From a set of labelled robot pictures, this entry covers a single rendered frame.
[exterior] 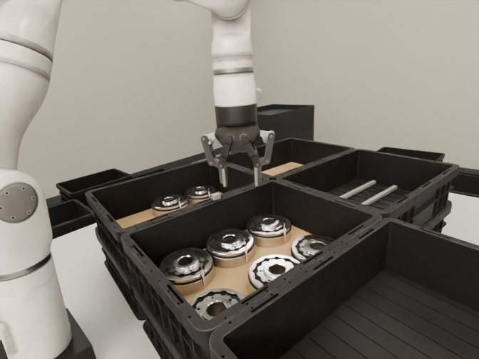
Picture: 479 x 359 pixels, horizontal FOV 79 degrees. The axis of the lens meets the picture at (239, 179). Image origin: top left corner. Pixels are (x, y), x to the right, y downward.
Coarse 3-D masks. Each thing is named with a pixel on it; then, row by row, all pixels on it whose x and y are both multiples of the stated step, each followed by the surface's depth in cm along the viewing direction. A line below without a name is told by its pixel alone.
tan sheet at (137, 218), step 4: (220, 192) 96; (188, 204) 89; (140, 212) 86; (144, 212) 86; (148, 212) 85; (152, 212) 85; (128, 216) 84; (132, 216) 84; (136, 216) 84; (140, 216) 84; (144, 216) 83; (148, 216) 83; (152, 216) 83; (116, 220) 82; (120, 220) 82; (124, 220) 82; (128, 220) 81; (132, 220) 81; (136, 220) 81; (140, 220) 81; (144, 220) 81; (120, 224) 79; (124, 224) 79; (128, 224) 79; (132, 224) 79
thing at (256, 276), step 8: (264, 256) 56; (272, 256) 56; (280, 256) 56; (288, 256) 55; (256, 264) 54; (264, 264) 54; (288, 264) 53; (296, 264) 54; (256, 272) 52; (256, 280) 50; (264, 280) 50
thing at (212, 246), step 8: (216, 232) 66; (224, 232) 66; (232, 232) 65; (240, 232) 66; (248, 232) 65; (208, 240) 63; (216, 240) 63; (248, 240) 62; (208, 248) 60; (216, 248) 60; (224, 248) 60; (232, 248) 59; (240, 248) 60; (248, 248) 59
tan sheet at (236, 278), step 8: (296, 232) 69; (304, 232) 69; (256, 248) 64; (264, 248) 64; (272, 248) 64; (280, 248) 64; (288, 248) 64; (256, 256) 61; (248, 264) 59; (216, 272) 57; (224, 272) 57; (232, 272) 57; (240, 272) 57; (248, 272) 57; (216, 280) 55; (224, 280) 55; (232, 280) 55; (240, 280) 55; (208, 288) 53; (232, 288) 53; (240, 288) 53; (248, 288) 52; (184, 296) 52; (192, 296) 52
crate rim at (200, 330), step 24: (240, 192) 69; (312, 192) 66; (336, 240) 47; (144, 264) 45; (312, 264) 42; (168, 288) 39; (264, 288) 38; (192, 312) 35; (240, 312) 35; (192, 336) 34
